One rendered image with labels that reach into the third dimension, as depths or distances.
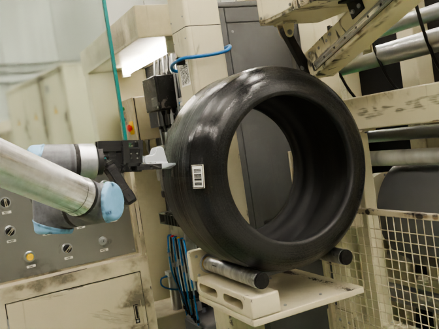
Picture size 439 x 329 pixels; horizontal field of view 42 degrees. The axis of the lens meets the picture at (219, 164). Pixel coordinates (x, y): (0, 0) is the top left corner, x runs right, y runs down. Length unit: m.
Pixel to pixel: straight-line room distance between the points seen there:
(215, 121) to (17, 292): 0.98
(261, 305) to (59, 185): 0.65
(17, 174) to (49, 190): 0.09
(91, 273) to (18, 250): 0.26
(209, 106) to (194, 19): 0.47
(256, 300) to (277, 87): 0.57
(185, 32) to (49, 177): 0.87
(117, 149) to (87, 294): 0.79
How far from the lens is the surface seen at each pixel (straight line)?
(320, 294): 1.71
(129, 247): 2.22
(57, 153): 1.43
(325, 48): 1.93
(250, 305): 1.56
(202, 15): 1.93
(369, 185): 2.15
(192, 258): 1.84
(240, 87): 1.54
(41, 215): 1.42
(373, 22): 1.76
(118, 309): 2.19
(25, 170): 1.15
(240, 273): 1.63
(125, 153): 1.48
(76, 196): 1.26
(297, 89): 1.61
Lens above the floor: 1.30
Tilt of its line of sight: 3 degrees down
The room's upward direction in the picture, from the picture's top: 8 degrees counter-clockwise
